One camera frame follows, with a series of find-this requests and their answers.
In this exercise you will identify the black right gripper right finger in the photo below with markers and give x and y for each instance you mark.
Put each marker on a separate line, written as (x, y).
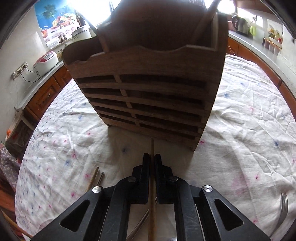
(202, 213)

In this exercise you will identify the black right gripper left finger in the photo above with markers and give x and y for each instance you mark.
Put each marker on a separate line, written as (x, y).
(101, 213)

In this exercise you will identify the steel chopstick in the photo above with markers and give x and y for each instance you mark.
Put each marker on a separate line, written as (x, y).
(138, 226)
(100, 179)

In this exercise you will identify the carved wooden chopstick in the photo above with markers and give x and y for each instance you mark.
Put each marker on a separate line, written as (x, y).
(152, 198)

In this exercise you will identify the steel fork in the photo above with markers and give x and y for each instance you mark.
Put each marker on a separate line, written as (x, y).
(283, 212)

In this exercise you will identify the brown wooden chopstick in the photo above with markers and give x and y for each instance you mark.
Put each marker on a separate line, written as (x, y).
(204, 22)

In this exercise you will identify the white floral tablecloth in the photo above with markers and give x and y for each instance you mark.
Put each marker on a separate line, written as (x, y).
(246, 152)

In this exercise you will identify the wooden utensil holder box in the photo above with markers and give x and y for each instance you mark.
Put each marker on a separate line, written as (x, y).
(141, 74)

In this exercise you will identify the white red rice cooker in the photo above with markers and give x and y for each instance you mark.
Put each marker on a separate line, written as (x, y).
(45, 63)

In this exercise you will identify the tall white cooker pot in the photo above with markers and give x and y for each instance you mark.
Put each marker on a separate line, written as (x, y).
(81, 33)

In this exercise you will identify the steel electric kettle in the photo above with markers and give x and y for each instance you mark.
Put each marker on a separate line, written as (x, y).
(240, 25)

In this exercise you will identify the condiment bottles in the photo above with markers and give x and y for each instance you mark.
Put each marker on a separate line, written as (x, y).
(274, 34)

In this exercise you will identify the tropical fruit poster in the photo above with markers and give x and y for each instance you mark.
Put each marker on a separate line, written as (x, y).
(55, 18)

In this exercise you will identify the wall power outlet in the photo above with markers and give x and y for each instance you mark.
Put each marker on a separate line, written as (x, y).
(16, 73)

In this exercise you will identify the green handled plastic jug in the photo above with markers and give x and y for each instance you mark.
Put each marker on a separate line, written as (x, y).
(253, 30)

